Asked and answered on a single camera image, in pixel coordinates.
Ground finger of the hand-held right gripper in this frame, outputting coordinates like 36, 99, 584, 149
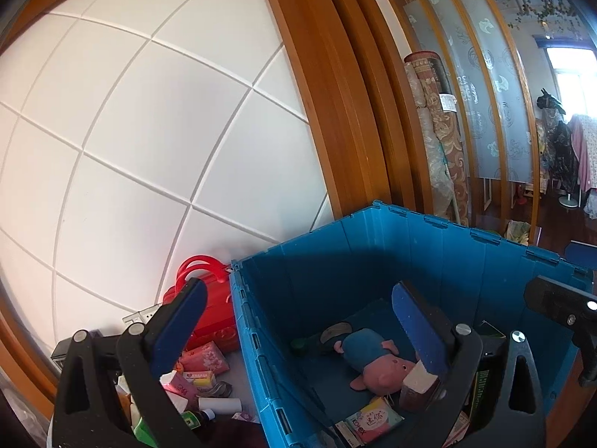
523, 274, 597, 387

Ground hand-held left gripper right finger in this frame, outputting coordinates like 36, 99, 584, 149
392, 281, 546, 448

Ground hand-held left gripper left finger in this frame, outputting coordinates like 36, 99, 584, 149
50, 277, 209, 448

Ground blue pig plush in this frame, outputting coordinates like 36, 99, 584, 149
319, 322, 418, 393

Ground dark red white box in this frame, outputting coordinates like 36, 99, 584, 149
398, 359, 441, 412

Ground green yellow box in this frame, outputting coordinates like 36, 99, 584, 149
468, 320, 509, 435

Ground white pink pad pack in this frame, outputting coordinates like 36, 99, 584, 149
345, 396, 406, 445

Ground blue plastic crate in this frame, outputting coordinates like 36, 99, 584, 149
229, 200, 594, 448

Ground pink floral packet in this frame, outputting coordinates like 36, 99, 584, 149
179, 340, 230, 376

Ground red carry case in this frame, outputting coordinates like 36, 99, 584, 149
161, 255, 238, 353

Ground yellow white box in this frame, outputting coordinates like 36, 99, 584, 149
182, 370, 216, 387

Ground pink box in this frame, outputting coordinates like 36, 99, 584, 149
161, 373, 202, 409

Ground floral bag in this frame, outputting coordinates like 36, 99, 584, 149
504, 219, 532, 243

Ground white tube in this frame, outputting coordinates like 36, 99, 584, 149
198, 396, 242, 416

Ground brown glass bottle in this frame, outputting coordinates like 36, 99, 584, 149
179, 408, 218, 430

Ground green white bottle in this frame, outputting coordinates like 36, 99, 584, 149
131, 401, 159, 448

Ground dark brown cloth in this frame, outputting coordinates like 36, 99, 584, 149
191, 417, 269, 448

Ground pink hanging garment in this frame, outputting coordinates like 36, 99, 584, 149
571, 114, 597, 220

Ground teal mop pole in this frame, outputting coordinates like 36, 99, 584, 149
438, 142, 462, 222

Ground rolled patterned carpets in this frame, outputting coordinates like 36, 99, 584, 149
403, 50, 472, 227

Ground wooden glass partition screen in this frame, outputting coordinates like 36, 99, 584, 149
368, 0, 544, 248

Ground bright window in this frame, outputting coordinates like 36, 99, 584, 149
543, 47, 597, 117

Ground hanging vine decoration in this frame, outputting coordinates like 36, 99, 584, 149
504, 0, 588, 31

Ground white wall socket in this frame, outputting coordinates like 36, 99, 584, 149
122, 305, 162, 325

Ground wooden wall pilaster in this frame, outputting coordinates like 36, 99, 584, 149
254, 0, 432, 234
0, 261, 61, 402

